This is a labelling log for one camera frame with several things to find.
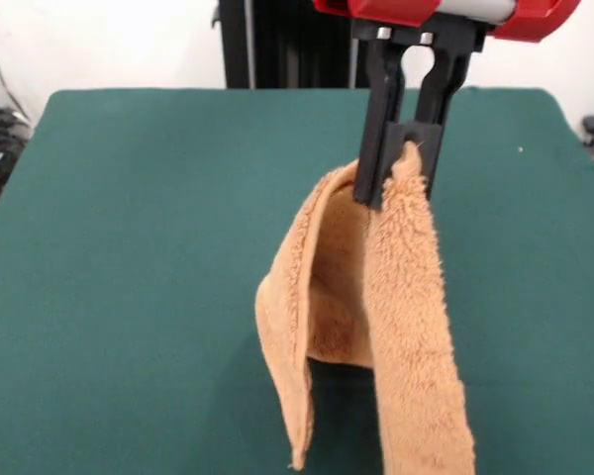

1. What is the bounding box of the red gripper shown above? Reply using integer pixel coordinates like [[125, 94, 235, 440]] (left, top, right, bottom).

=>
[[312, 0, 583, 210]]

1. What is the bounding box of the tan terry towel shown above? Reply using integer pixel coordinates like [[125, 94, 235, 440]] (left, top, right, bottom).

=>
[[254, 142, 478, 475]]

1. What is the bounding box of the black metal stand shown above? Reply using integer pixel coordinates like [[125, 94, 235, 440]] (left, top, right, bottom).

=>
[[217, 0, 377, 90]]

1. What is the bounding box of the dark green table cloth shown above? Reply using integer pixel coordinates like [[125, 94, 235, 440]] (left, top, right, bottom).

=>
[[0, 86, 594, 475]]

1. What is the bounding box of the black equipment pile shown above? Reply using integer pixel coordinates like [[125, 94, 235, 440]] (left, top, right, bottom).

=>
[[0, 76, 34, 205]]

